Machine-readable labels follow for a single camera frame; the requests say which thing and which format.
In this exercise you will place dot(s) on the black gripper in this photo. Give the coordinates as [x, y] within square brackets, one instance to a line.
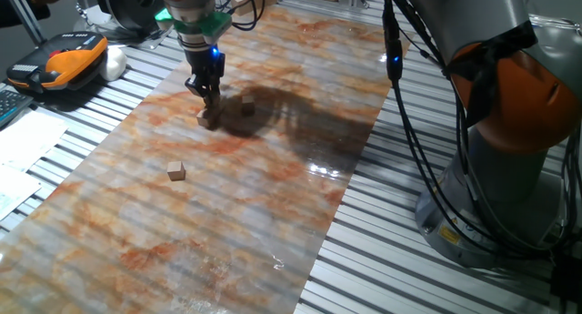
[204, 66]

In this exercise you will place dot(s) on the black sleeved forearm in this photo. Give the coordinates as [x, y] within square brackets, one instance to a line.
[18, 11]

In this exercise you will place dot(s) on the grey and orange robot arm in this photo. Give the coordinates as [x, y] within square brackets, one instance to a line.
[464, 13]

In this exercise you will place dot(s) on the white rounded object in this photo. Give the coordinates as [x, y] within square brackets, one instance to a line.
[113, 63]

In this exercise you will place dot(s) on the small brown cardboard box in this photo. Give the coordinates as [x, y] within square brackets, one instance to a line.
[241, 0]

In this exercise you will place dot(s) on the black round drum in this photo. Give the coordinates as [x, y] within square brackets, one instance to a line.
[129, 4]

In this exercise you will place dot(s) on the orange and black teach pendant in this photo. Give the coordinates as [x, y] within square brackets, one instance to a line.
[68, 59]

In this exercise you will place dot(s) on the orange marble pattern sheet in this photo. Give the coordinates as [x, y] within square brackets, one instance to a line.
[182, 236]

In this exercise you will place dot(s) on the blank white paper sheet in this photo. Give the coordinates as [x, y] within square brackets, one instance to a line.
[27, 138]

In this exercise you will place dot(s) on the black keyboard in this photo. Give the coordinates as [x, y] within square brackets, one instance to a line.
[11, 105]

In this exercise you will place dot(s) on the grey aluminium bar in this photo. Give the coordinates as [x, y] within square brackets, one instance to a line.
[25, 16]

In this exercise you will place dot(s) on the white paper with print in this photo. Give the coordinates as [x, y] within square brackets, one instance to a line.
[16, 191]

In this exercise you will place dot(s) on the green gripper mount plate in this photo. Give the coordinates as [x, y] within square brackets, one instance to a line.
[204, 25]

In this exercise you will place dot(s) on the grey metal base plate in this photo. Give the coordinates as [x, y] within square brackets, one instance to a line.
[136, 37]

